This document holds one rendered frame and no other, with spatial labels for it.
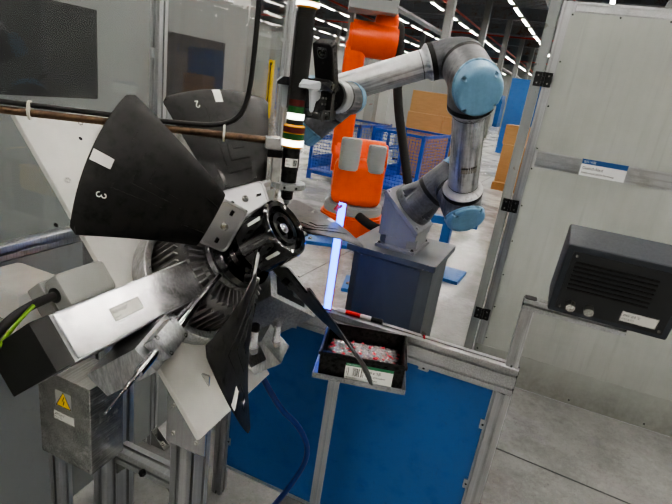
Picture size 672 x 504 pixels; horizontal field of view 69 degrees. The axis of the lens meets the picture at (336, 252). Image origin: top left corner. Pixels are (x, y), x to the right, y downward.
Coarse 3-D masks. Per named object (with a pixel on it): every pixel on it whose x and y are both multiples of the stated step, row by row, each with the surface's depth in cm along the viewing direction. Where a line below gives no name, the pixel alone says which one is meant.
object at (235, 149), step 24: (168, 96) 100; (192, 96) 102; (240, 96) 107; (192, 120) 100; (216, 120) 102; (240, 120) 103; (264, 120) 106; (192, 144) 99; (216, 144) 100; (240, 144) 101; (216, 168) 99; (240, 168) 99; (264, 168) 101
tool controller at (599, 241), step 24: (576, 240) 112; (600, 240) 112; (624, 240) 113; (648, 240) 113; (576, 264) 112; (600, 264) 110; (624, 264) 108; (648, 264) 106; (552, 288) 120; (576, 288) 115; (600, 288) 112; (624, 288) 110; (648, 288) 108; (576, 312) 118; (600, 312) 115; (624, 312) 113; (648, 312) 111
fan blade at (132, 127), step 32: (128, 96) 74; (128, 128) 73; (160, 128) 77; (128, 160) 74; (160, 160) 77; (192, 160) 81; (128, 192) 74; (160, 192) 78; (192, 192) 82; (96, 224) 72; (128, 224) 76; (160, 224) 80; (192, 224) 84
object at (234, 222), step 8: (224, 200) 87; (224, 208) 88; (232, 208) 89; (240, 208) 90; (216, 216) 87; (224, 216) 88; (232, 216) 90; (240, 216) 91; (216, 224) 88; (232, 224) 90; (240, 224) 91; (208, 232) 88; (216, 232) 89; (224, 232) 90; (232, 232) 91; (208, 240) 88; (224, 240) 90; (216, 248) 90; (224, 248) 91
